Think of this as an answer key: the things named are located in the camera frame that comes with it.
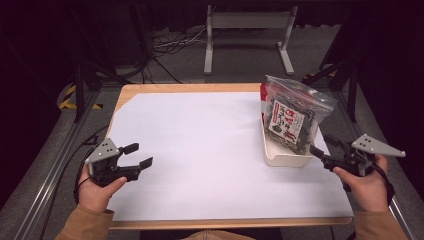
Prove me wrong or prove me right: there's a person's right hand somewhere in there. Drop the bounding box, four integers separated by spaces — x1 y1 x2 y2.
332 153 389 213

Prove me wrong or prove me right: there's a yellow and black floor tape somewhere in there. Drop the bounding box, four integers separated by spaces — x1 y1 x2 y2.
58 84 104 111

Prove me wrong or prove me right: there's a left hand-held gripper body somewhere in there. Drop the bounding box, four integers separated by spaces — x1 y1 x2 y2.
84 137 141 188

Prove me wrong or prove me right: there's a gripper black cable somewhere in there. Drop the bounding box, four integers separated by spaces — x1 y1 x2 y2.
373 162 396 206
73 146 98 205

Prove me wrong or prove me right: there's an aluminium rail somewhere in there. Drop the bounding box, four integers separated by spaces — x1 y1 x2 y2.
13 89 101 240
333 89 416 240

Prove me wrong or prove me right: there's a person's left hand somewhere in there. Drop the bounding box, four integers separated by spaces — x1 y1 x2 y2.
77 164 128 214

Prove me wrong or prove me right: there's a clear seaweed bag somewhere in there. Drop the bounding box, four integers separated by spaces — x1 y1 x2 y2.
260 74 338 156

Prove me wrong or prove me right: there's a bundle of floor cables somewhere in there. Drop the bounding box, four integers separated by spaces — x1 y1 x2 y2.
139 26 209 84

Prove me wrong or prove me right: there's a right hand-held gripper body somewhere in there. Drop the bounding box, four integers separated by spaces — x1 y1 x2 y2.
321 133 407 178

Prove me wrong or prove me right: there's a person's tan clothing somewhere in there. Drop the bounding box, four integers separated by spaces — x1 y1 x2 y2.
183 230 258 240

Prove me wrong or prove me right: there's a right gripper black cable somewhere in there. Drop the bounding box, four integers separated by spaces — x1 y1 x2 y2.
373 162 396 206

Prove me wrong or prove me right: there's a black metal stand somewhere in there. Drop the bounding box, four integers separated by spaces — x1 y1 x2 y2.
71 58 134 124
299 58 360 124

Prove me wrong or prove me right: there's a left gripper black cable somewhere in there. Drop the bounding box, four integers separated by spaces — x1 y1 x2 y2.
73 146 98 205

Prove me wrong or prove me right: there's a white divided box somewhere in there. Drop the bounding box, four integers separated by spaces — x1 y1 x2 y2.
259 113 323 168

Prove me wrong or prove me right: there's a red seasoning packet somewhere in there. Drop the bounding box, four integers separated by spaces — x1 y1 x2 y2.
259 82 270 116

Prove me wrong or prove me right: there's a white metal stand frame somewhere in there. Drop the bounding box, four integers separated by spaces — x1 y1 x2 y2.
203 4 299 76

